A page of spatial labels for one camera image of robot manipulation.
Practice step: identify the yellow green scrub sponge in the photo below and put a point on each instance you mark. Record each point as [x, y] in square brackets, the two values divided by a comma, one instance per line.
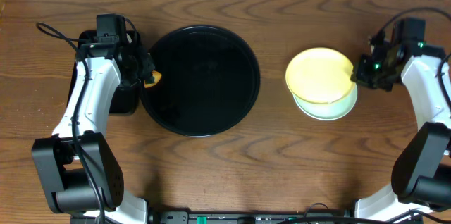
[153, 80]

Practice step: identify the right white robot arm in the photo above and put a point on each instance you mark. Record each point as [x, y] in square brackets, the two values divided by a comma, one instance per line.
[420, 182]

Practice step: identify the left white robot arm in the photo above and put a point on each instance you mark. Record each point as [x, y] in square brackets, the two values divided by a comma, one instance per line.
[77, 170]

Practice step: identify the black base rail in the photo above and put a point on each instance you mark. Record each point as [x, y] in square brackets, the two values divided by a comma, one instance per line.
[183, 217]

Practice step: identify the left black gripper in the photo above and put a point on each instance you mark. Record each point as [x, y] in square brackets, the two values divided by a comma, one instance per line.
[145, 67]

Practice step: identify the black round tray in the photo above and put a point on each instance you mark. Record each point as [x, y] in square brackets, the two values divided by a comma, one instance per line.
[210, 80]

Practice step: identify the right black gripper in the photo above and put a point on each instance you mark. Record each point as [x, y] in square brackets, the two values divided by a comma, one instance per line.
[360, 76]

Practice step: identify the yellow plate with stain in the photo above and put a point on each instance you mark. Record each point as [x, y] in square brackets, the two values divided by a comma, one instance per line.
[320, 76]

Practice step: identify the black rectangular tray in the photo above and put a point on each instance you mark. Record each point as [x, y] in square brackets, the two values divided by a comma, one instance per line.
[124, 101]

